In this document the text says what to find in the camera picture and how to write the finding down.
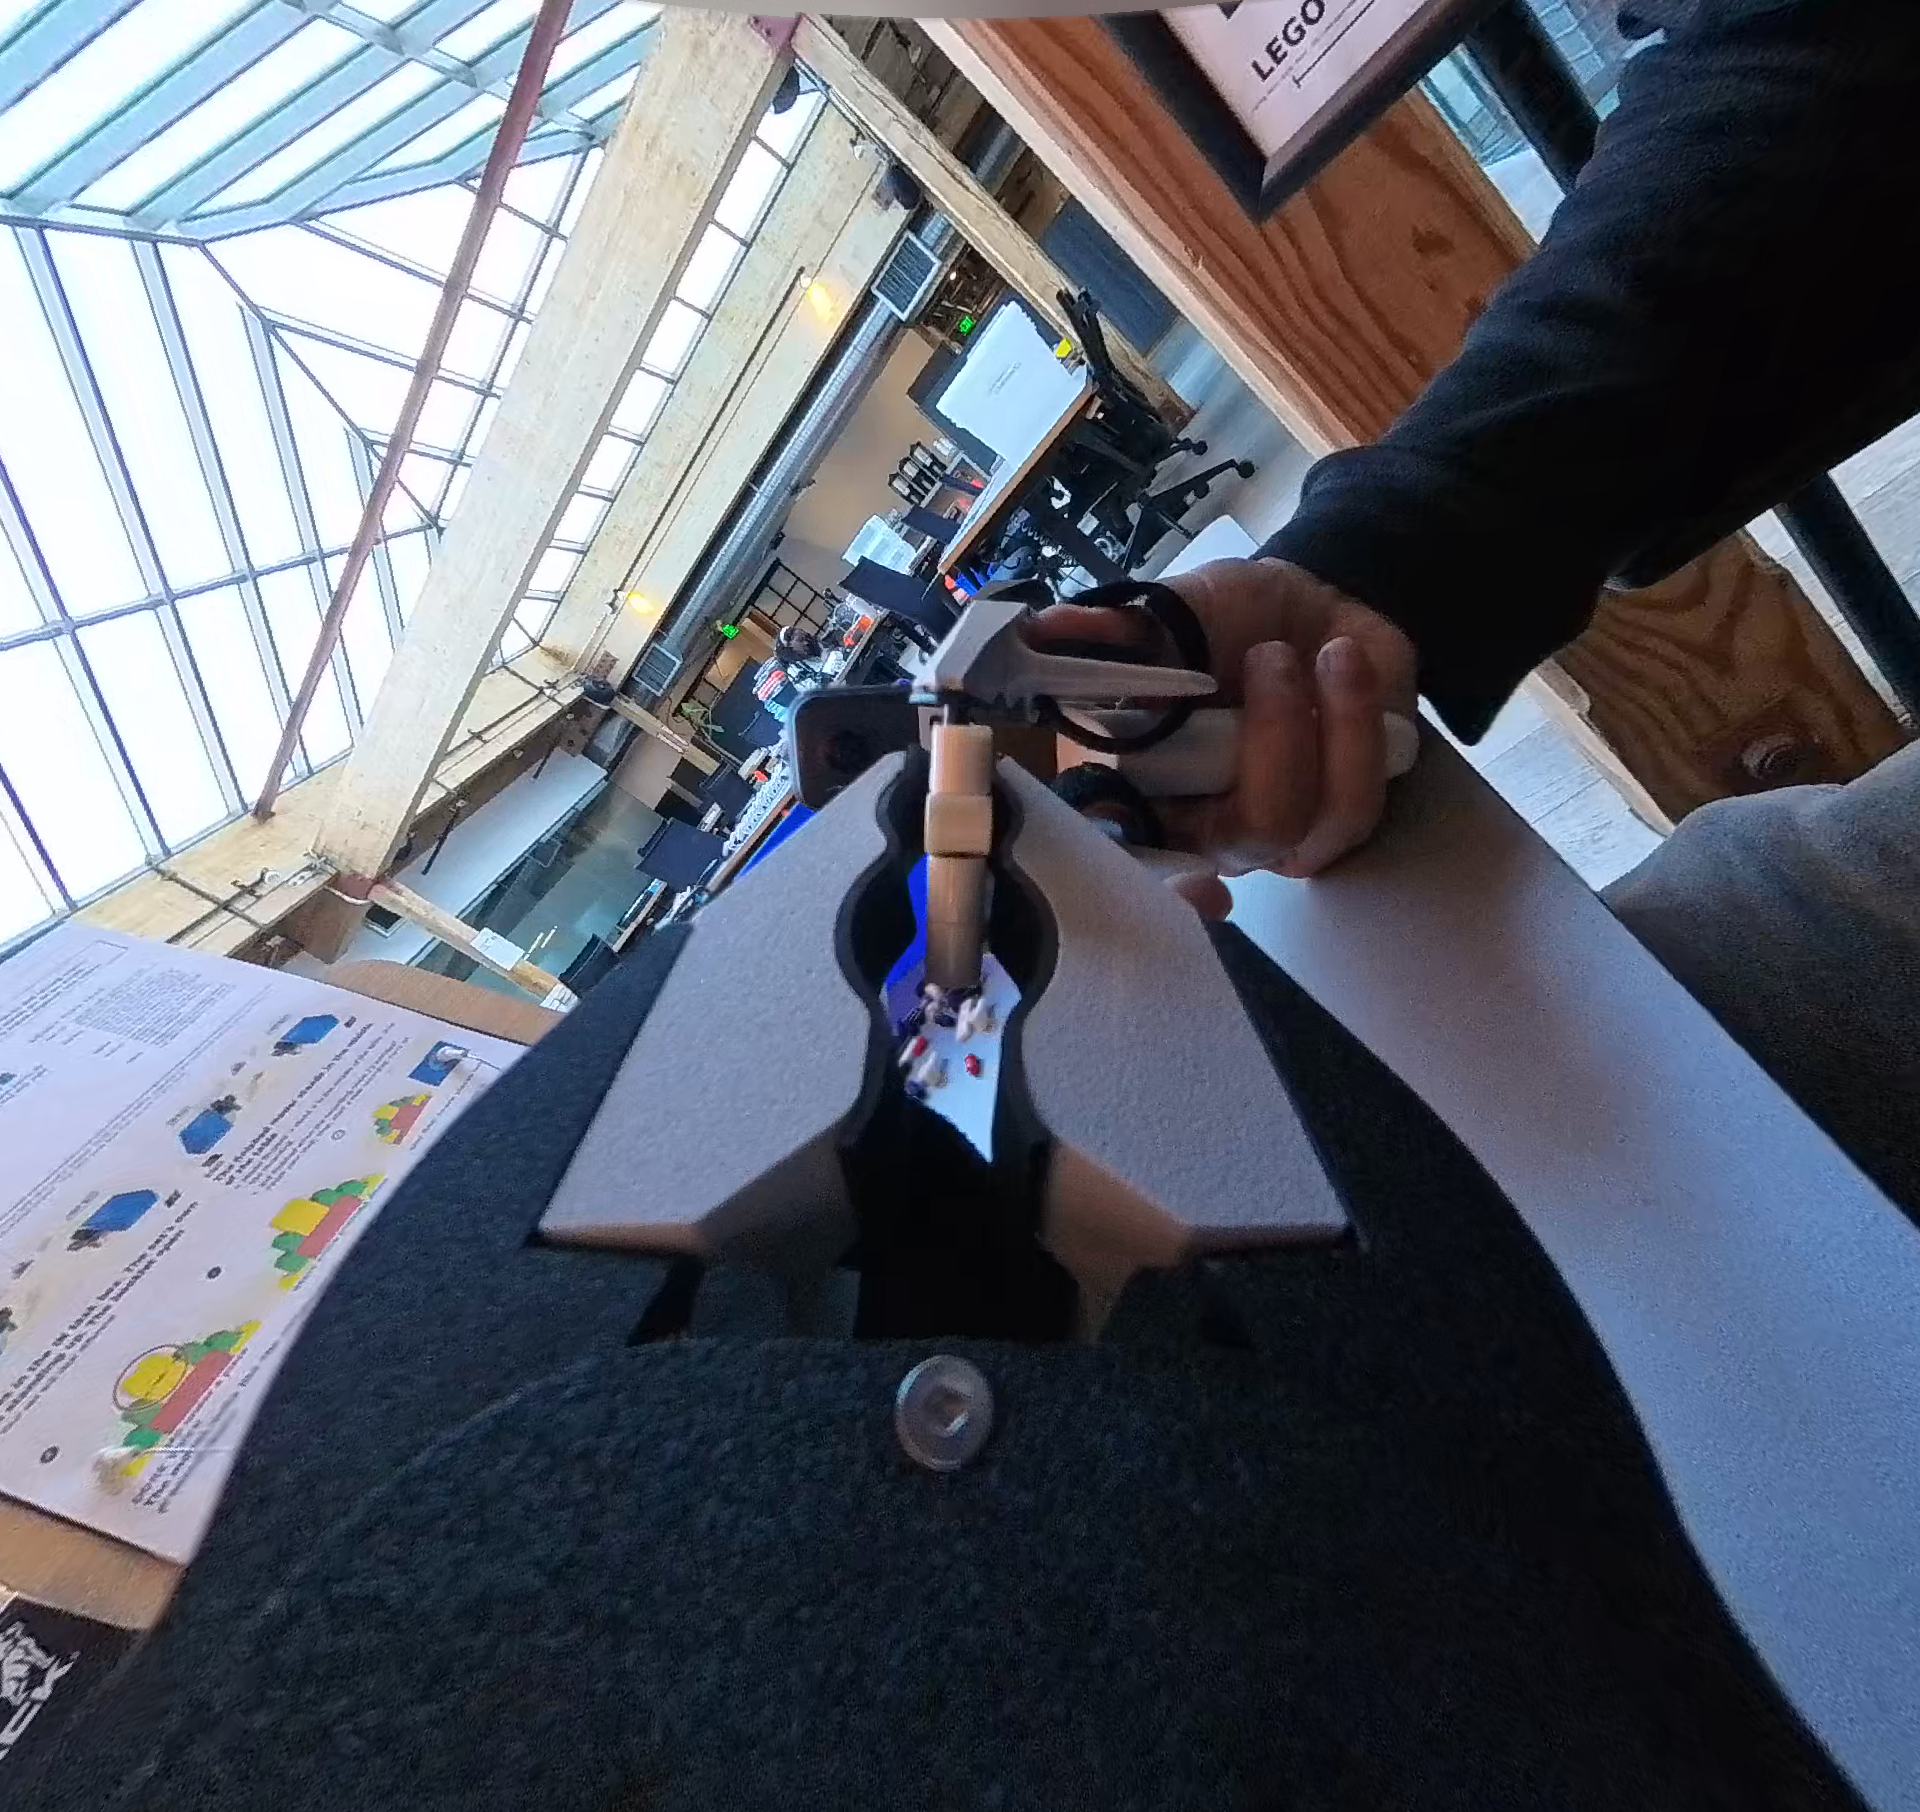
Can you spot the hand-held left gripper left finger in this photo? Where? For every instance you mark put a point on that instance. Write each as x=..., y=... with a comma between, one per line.
x=722, y=1077

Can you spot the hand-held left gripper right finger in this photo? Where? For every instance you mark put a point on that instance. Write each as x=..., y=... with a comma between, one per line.
x=1170, y=1077

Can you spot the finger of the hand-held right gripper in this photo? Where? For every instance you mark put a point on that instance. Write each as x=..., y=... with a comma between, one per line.
x=983, y=649

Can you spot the person's right forearm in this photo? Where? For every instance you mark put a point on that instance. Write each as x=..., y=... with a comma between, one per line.
x=1620, y=386

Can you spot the scattered small lego pieces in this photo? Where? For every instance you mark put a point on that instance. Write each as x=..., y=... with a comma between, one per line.
x=952, y=1041

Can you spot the printed lego instruction sheet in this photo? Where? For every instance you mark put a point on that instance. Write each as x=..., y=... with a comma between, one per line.
x=226, y=1167

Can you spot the black lego set box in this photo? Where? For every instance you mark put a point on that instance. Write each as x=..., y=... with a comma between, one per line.
x=30, y=1677

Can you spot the person's right hand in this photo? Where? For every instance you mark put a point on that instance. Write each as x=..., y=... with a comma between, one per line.
x=1290, y=642

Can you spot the black office chair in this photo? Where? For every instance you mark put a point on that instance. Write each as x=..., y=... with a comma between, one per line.
x=1126, y=461

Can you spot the white top table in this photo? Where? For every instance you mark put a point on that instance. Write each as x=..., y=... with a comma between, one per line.
x=1005, y=373

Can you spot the person's grey trousers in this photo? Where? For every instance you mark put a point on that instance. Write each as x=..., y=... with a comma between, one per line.
x=1800, y=972

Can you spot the black framed tag sign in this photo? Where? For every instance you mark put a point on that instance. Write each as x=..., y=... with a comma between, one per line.
x=1395, y=28

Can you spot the wall air vent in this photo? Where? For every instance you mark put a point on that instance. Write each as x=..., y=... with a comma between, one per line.
x=902, y=276

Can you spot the wooden post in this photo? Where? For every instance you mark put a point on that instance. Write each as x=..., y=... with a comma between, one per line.
x=1277, y=312

